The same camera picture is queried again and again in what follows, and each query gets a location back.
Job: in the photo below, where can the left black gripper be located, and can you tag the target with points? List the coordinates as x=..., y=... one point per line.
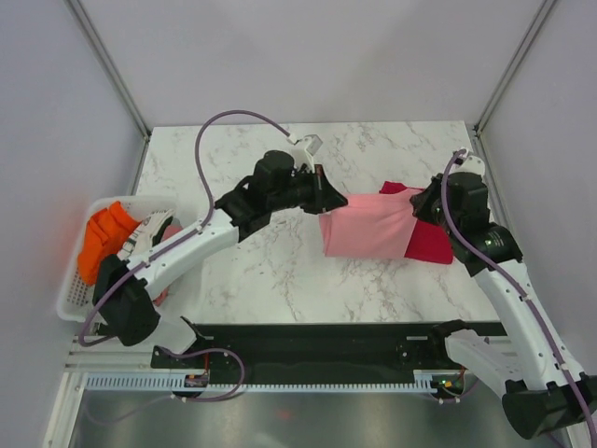
x=324, y=196

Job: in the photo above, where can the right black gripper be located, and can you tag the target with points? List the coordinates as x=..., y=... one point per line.
x=423, y=201

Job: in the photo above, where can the red t-shirt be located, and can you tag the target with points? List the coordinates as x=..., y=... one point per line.
x=429, y=238

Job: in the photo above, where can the light pink t-shirt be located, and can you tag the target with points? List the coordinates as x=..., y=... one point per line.
x=370, y=226

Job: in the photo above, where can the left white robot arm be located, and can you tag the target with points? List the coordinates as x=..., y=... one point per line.
x=125, y=289

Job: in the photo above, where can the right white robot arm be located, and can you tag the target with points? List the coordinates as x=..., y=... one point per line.
x=544, y=388

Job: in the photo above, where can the dusty rose t-shirt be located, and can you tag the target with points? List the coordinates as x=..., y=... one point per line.
x=169, y=232

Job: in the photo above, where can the white printed t-shirt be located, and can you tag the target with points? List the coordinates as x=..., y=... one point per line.
x=147, y=234

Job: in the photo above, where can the orange t-shirt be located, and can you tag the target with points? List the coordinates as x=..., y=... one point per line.
x=105, y=234

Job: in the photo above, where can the white plastic laundry basket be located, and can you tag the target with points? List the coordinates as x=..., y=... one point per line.
x=73, y=303

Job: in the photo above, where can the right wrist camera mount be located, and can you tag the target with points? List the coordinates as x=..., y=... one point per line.
x=470, y=163

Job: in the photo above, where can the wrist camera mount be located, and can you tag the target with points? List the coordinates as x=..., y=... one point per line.
x=303, y=150
x=470, y=163

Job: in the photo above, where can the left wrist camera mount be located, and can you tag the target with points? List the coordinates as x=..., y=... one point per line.
x=303, y=150

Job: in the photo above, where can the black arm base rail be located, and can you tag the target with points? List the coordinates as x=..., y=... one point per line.
x=313, y=353

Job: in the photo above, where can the right aluminium frame post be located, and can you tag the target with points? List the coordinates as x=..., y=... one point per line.
x=531, y=34

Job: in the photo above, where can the aluminium frame post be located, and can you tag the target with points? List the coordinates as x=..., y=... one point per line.
x=105, y=60
x=531, y=34

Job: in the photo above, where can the white slotted cable duct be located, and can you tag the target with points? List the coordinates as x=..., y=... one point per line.
x=188, y=383

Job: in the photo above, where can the left aluminium frame post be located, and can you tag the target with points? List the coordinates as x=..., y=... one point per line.
x=105, y=60

